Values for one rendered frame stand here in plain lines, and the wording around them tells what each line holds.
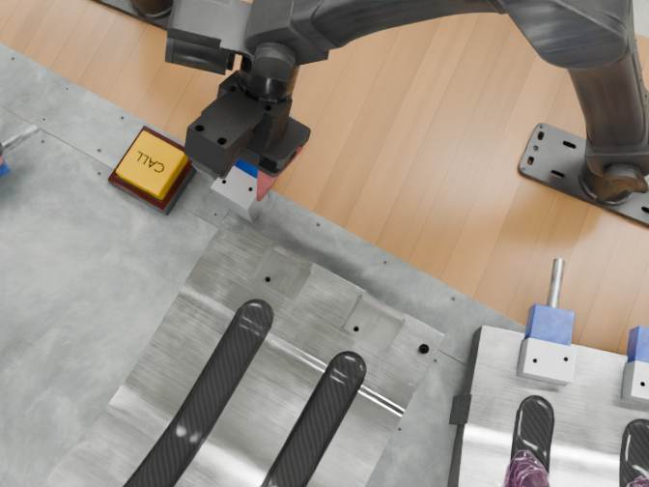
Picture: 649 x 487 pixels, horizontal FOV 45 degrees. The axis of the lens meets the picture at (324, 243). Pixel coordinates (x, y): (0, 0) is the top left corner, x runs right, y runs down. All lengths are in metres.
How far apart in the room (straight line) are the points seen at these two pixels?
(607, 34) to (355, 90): 0.44
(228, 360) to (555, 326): 0.34
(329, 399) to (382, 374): 0.06
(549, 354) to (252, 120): 0.38
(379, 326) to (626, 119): 0.31
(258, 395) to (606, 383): 0.36
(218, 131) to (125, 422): 0.30
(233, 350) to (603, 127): 0.42
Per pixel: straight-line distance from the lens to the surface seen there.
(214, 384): 0.82
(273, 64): 0.69
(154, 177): 0.92
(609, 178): 0.85
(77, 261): 0.96
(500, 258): 0.93
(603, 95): 0.74
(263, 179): 0.83
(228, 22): 0.74
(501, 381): 0.85
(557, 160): 0.97
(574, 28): 0.60
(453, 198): 0.94
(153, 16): 1.04
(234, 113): 0.76
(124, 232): 0.95
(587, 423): 0.86
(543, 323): 0.85
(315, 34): 0.67
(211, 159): 0.74
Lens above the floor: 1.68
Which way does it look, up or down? 75 degrees down
